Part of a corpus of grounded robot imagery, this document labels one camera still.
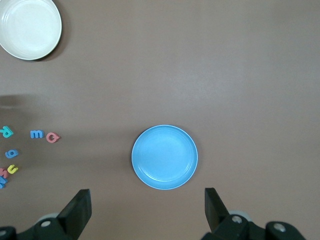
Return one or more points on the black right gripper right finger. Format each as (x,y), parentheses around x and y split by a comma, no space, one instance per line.
(215,215)

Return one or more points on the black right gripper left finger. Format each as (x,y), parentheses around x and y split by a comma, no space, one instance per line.
(72,215)

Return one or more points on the yellow lowercase u letter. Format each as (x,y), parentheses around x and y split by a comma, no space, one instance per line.
(12,171)

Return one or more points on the blue capital M letter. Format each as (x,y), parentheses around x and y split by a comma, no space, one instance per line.
(2,182)

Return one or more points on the salmon red letter Q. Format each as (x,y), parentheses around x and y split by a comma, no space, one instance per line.
(48,138)

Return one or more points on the pink capital M letter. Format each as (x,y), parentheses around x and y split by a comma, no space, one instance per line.
(3,173)

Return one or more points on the blue lowercase g letter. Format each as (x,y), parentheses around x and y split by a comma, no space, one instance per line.
(15,152)

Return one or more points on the blue lowercase m letter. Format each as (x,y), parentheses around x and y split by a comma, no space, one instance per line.
(33,135)

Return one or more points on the teal capital R letter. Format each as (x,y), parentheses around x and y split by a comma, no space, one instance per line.
(7,135)

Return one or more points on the blue round plate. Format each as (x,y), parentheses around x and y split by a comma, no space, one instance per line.
(165,157)

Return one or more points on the cream white round plate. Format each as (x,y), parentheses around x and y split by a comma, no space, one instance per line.
(30,30)

